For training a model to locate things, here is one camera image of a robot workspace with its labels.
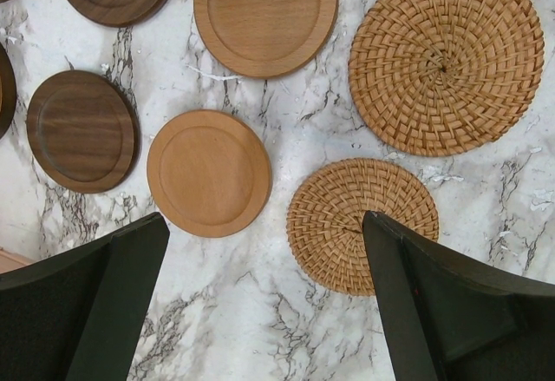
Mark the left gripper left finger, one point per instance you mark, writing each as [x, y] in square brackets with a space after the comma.
[78, 315]

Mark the brown ringed wooden coaster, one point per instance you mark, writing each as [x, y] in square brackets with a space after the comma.
[8, 92]

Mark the woven rattan coaster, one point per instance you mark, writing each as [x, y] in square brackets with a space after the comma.
[324, 218]
[442, 77]

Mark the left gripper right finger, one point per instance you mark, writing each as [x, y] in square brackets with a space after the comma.
[447, 316]

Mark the dark brown wooden coaster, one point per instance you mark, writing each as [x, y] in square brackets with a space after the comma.
[82, 131]

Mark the peach mesh file organizer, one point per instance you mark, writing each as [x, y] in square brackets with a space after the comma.
[12, 261]

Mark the light wooden coaster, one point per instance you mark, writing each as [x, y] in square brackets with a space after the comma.
[264, 38]
[209, 173]

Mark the light wooden front coaster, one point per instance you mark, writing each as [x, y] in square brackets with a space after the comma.
[264, 38]

